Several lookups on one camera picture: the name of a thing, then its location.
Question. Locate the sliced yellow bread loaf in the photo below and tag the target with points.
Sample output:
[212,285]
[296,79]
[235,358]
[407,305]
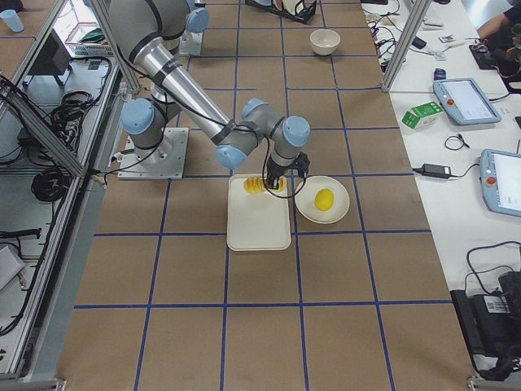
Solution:
[256,185]

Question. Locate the green white box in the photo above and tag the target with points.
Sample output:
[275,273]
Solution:
[422,115]

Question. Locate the aluminium frame post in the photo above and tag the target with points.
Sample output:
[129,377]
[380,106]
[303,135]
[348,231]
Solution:
[412,25]

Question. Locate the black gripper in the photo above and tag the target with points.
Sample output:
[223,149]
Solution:
[276,170]

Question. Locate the white rectangular tray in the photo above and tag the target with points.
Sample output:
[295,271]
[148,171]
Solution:
[257,222]

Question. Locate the blue paper cup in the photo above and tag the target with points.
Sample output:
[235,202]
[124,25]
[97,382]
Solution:
[12,20]

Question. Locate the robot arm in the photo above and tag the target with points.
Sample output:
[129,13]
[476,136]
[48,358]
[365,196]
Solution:
[141,29]

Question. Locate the white plate with lemon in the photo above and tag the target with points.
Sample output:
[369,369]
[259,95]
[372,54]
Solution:
[306,192]

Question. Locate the white bowl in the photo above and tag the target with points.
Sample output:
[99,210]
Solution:
[324,41]

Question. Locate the black power adapter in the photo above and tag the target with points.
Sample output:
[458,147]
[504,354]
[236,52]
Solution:
[436,171]

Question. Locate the teach pendant tablet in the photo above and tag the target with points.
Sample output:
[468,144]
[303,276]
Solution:
[500,181]
[464,102]

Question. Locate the black dish rack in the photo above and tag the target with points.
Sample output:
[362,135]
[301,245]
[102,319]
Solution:
[298,11]

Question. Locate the yellow lemon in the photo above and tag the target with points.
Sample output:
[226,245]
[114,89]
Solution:
[324,199]

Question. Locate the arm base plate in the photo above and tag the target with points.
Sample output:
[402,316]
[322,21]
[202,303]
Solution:
[190,44]
[166,162]

